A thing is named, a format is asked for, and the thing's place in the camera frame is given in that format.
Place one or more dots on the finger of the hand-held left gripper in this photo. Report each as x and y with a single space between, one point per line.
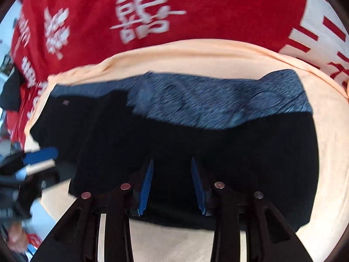
41 155
23 173

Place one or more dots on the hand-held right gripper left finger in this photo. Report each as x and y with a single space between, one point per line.
147 182

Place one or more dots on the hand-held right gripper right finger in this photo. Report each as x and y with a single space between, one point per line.
196 185

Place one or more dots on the black pants with blue trim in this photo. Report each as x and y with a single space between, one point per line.
245 155

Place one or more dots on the person's left hand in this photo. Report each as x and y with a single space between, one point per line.
16 237

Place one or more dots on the dark cloth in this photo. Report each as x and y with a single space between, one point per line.
12 90

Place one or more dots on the peach cloth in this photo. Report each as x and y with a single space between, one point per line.
331 131

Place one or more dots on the red printed blanket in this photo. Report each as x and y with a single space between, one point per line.
223 8

